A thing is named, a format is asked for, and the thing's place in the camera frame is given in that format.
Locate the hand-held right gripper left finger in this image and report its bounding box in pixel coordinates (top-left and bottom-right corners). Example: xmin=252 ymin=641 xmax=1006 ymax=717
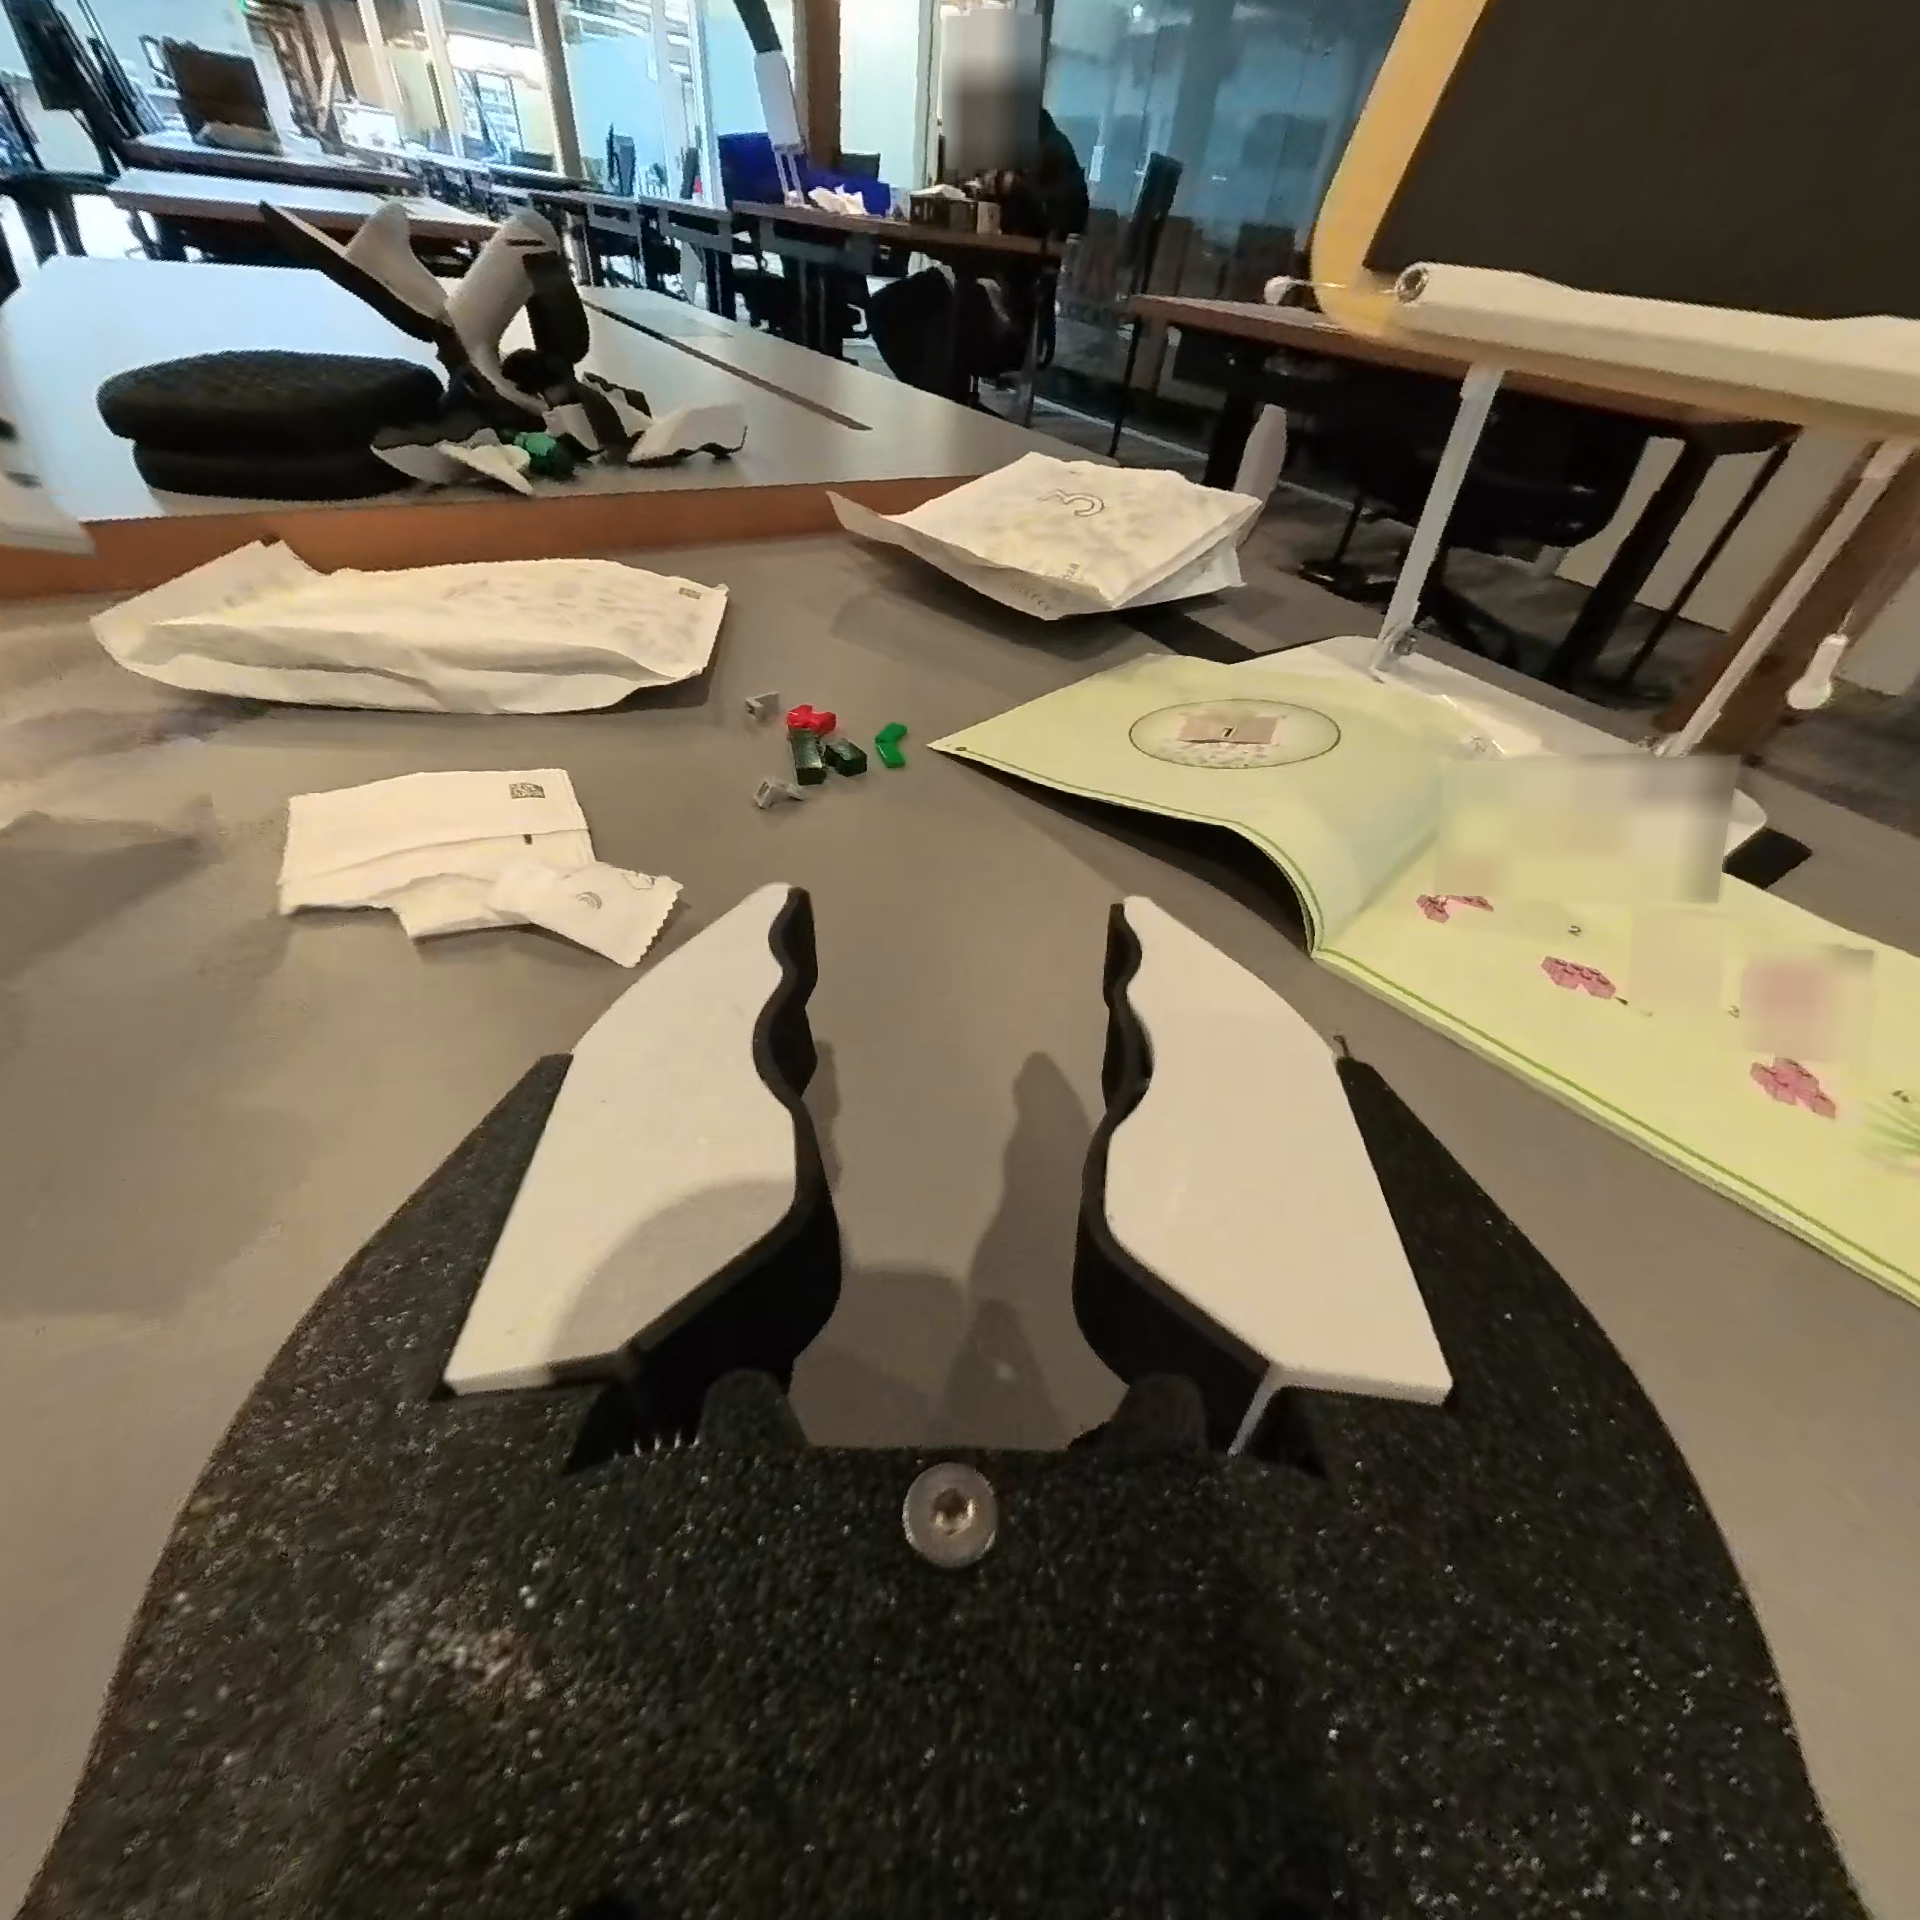
xmin=438 ymin=882 xmax=846 ymax=1396

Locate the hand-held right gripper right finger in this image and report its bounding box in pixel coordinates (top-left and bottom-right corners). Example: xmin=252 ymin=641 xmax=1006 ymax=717
xmin=1072 ymin=897 xmax=1456 ymax=1460

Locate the torn white paper bag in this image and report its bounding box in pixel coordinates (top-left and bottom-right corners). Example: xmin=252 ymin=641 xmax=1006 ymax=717
xmin=277 ymin=768 xmax=593 ymax=940

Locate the pale green instruction booklet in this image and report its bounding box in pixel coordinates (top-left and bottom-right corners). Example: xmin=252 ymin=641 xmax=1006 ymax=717
xmin=929 ymin=639 xmax=1920 ymax=1308

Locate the grey desk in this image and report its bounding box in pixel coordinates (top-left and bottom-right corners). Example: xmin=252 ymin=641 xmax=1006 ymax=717
xmin=0 ymin=527 xmax=1920 ymax=1920

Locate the wood-edged grey table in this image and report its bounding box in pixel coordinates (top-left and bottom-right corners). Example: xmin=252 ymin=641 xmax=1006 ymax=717
xmin=0 ymin=257 xmax=1112 ymax=601

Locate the black round cushion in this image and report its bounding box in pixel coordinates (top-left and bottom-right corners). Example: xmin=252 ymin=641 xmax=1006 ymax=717
xmin=133 ymin=435 xmax=437 ymax=501
xmin=95 ymin=352 xmax=444 ymax=453

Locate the black office chair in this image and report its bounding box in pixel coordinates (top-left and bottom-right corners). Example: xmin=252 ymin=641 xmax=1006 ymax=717
xmin=871 ymin=267 xmax=1038 ymax=400

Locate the white black pistol-grip device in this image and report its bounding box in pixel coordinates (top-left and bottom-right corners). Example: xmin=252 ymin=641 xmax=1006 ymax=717
xmin=262 ymin=201 xmax=751 ymax=497

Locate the row of office desks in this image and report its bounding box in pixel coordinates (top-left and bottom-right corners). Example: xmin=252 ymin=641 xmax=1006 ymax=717
xmin=104 ymin=128 xmax=1067 ymax=332

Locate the blue storage bin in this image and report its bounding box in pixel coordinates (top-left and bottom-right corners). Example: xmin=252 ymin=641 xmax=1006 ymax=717
xmin=717 ymin=133 xmax=846 ymax=203

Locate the dark panel with wood rim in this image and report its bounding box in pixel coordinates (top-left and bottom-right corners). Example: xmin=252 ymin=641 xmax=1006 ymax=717
xmin=1311 ymin=0 xmax=1920 ymax=339

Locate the wooden post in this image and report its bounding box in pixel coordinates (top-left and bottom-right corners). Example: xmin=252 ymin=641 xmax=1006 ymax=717
xmin=1656 ymin=435 xmax=1920 ymax=759

